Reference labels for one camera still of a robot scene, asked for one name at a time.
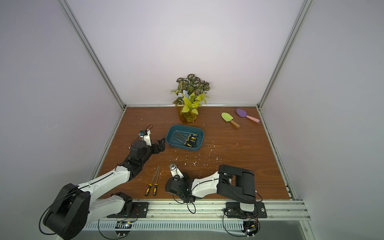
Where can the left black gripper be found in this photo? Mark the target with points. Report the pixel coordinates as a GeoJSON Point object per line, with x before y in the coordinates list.
{"type": "Point", "coordinates": [161, 147]}

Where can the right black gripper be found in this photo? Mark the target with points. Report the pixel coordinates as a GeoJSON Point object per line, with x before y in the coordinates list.
{"type": "Point", "coordinates": [174, 181]}

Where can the long file yellow handle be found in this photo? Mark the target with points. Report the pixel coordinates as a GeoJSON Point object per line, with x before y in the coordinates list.
{"type": "Point", "coordinates": [151, 184]}

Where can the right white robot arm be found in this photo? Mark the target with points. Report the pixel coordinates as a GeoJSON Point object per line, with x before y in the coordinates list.
{"type": "Point", "coordinates": [231, 182]}

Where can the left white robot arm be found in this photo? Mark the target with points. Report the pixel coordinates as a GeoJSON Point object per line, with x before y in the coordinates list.
{"type": "Point", "coordinates": [79, 205]}

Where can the teal plastic storage box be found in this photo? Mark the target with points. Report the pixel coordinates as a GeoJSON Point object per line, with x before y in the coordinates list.
{"type": "Point", "coordinates": [185, 129]}

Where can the amber glass vase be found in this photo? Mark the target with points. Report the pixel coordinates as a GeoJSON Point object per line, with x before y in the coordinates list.
{"type": "Point", "coordinates": [186, 118]}

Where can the artificial plant bouquet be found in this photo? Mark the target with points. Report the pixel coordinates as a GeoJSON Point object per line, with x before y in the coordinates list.
{"type": "Point", "coordinates": [191, 92]}

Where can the left circuit board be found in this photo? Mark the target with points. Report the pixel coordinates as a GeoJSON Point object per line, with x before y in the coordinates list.
{"type": "Point", "coordinates": [123, 228]}

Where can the circuit board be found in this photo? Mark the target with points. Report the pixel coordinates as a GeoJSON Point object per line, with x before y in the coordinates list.
{"type": "Point", "coordinates": [251, 228]}
{"type": "Point", "coordinates": [123, 228]}

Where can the right circuit board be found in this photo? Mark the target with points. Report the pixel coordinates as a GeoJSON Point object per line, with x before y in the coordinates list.
{"type": "Point", "coordinates": [251, 228]}

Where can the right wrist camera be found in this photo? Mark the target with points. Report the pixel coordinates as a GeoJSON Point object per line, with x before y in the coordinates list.
{"type": "Point", "coordinates": [175, 172]}

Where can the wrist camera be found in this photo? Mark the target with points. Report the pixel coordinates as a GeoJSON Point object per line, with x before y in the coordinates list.
{"type": "Point", "coordinates": [175, 172]}
{"type": "Point", "coordinates": [145, 135]}

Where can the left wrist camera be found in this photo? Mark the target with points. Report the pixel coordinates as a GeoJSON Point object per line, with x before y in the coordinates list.
{"type": "Point", "coordinates": [145, 135]}

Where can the aluminium rail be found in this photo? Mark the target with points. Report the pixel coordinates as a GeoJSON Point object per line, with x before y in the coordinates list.
{"type": "Point", "coordinates": [213, 209]}

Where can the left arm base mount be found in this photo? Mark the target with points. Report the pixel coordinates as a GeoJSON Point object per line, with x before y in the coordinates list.
{"type": "Point", "coordinates": [131, 209]}

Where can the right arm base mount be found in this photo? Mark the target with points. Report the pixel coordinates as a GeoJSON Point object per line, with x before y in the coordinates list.
{"type": "Point", "coordinates": [245, 211]}

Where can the green trowel wooden handle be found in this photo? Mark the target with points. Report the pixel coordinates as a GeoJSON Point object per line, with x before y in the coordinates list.
{"type": "Point", "coordinates": [228, 118]}

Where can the purple trowel pink handle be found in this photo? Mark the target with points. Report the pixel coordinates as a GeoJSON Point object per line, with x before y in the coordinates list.
{"type": "Point", "coordinates": [242, 113]}

